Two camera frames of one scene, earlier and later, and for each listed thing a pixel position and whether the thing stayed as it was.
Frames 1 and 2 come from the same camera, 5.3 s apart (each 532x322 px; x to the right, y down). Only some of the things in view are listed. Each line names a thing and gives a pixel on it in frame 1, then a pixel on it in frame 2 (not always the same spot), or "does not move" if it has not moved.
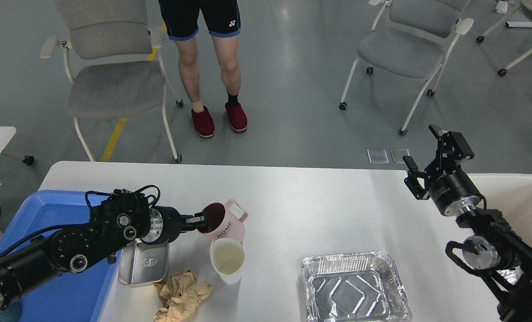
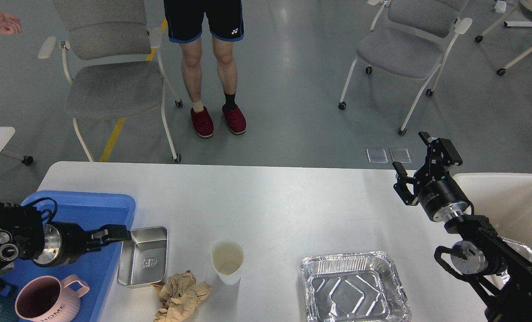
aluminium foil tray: [364, 286] does not move
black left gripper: [166, 223] to [61, 243]
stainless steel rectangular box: [140, 262] does not move
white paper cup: [227, 255] does not move
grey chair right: [423, 34] does not move
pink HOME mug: [225, 221] to [44, 298]
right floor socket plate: [398, 153] does not move
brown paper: [179, 296] does not move
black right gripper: [450, 190] to [439, 195]
